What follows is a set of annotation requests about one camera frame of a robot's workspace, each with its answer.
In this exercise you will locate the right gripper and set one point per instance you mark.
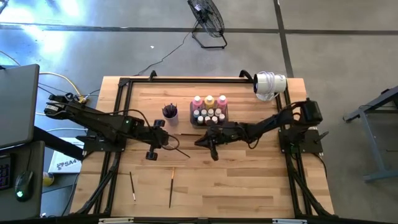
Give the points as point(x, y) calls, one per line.
point(227, 133)

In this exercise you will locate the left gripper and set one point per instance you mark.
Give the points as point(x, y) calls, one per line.
point(159, 138)

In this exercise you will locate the small red paint bottle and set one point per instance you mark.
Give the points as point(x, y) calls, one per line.
point(207, 120)

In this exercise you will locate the small dark green paint bottle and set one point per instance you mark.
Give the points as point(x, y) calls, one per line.
point(200, 119)

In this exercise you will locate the small yellow paint bottle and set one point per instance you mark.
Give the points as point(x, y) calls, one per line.
point(214, 119)

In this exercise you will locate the thin silver ferrule paint brush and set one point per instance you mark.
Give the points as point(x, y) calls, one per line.
point(171, 114)

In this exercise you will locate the small light blue paint bottle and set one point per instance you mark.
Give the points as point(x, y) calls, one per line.
point(196, 114)

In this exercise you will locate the small teal paint bottle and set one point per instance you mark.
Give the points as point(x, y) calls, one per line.
point(203, 112)

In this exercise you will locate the small white paint bottle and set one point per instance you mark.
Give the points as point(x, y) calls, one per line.
point(218, 111)
point(211, 112)

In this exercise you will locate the large yellow paint bottle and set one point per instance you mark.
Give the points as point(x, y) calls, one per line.
point(209, 102)

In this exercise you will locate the large pink paint bottle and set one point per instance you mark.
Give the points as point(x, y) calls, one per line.
point(196, 102)
point(222, 102)

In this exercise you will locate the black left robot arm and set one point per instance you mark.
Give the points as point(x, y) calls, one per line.
point(99, 123)

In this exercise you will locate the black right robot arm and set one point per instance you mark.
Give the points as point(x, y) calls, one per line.
point(270, 123)

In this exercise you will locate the orange bristle paint brush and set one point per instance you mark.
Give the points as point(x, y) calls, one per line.
point(172, 189)

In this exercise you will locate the lilac plastic cup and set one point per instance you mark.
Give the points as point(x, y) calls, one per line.
point(170, 121)

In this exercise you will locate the grey translucent plastic bin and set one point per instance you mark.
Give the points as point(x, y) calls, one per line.
point(192, 124)

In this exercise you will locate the white light strip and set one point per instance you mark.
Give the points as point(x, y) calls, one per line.
point(289, 221)
point(115, 221)

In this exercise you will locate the yellow power plug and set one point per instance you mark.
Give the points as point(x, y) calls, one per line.
point(82, 99)

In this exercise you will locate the white cardboard box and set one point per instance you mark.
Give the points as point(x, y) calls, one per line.
point(63, 163)

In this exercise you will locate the black diagonal desk beam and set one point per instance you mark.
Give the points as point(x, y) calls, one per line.
point(59, 143)

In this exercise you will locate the black floor fan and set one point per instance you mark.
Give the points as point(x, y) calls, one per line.
point(206, 17)

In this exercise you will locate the yellow round object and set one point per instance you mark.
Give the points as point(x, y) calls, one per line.
point(48, 179)

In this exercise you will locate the black computer mouse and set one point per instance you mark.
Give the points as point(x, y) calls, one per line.
point(24, 185)

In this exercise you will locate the grey laptop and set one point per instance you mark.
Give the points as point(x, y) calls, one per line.
point(18, 105)

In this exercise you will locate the black keyboard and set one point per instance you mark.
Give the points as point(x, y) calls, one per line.
point(4, 171)

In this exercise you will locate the grey metal table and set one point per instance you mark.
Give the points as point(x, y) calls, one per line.
point(373, 109)

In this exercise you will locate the dark grey desk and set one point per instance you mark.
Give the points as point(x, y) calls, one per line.
point(9, 207)

